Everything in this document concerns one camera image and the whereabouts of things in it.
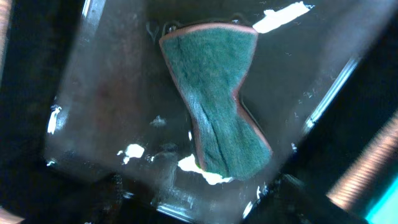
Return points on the green scouring sponge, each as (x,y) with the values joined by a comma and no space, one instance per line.
(208,64)

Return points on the blue plastic tray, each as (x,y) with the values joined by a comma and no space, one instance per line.
(386,210)

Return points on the black plastic tray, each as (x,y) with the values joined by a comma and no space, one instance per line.
(94,130)

